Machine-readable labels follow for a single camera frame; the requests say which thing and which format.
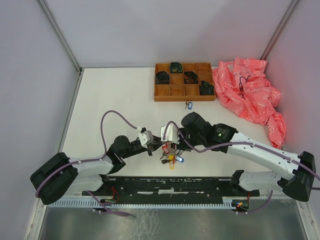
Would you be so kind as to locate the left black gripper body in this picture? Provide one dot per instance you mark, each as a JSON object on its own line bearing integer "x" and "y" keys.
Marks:
{"x": 150, "y": 146}

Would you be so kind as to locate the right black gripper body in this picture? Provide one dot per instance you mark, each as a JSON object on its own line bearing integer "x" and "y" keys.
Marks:
{"x": 183, "y": 144}

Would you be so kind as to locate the keyring bunch with red opener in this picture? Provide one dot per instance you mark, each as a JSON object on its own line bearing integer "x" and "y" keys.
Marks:
{"x": 171, "y": 155}

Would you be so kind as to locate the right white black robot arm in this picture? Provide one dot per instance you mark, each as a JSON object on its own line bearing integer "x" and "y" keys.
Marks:
{"x": 291, "y": 173}

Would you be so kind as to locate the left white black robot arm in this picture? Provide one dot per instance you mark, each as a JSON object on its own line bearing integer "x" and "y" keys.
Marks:
{"x": 62, "y": 175}

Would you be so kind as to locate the key with blue tag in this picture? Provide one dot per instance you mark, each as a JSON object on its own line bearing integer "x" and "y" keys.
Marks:
{"x": 188, "y": 105}

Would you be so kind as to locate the black item right compartment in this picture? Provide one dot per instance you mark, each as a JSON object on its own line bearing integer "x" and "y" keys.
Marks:
{"x": 206, "y": 89}

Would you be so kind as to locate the black item compartment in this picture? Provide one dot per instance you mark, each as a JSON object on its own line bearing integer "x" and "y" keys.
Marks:
{"x": 162, "y": 78}
{"x": 176, "y": 68}
{"x": 190, "y": 77}
{"x": 206, "y": 89}

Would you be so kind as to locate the wooden compartment tray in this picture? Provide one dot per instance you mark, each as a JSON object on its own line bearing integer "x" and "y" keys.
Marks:
{"x": 176, "y": 90}

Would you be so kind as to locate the black item left compartment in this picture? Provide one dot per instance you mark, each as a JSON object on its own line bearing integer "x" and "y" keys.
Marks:
{"x": 162, "y": 78}

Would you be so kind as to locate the black item middle compartment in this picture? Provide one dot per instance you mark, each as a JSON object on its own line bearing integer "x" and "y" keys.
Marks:
{"x": 190, "y": 77}

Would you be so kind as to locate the black item top compartment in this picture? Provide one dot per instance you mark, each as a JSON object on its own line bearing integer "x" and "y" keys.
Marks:
{"x": 176, "y": 68}

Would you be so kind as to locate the pink plastic bag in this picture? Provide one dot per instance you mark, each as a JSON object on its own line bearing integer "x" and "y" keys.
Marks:
{"x": 242, "y": 87}

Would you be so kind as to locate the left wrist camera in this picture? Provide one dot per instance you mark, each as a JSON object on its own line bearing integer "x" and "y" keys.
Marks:
{"x": 145, "y": 136}

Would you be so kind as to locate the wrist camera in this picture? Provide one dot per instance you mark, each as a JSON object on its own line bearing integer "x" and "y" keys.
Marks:
{"x": 170, "y": 134}
{"x": 145, "y": 136}

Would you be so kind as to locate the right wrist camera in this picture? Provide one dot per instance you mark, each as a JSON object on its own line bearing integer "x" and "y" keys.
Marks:
{"x": 170, "y": 134}

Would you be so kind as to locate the white slotted cable duct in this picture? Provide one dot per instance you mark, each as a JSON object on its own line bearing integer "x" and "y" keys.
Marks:
{"x": 72, "y": 202}

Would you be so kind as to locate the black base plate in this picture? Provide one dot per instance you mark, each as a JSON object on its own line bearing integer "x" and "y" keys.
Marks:
{"x": 126, "y": 189}

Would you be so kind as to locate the aluminium frame rail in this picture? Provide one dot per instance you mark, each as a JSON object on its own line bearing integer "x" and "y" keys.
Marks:
{"x": 48, "y": 13}

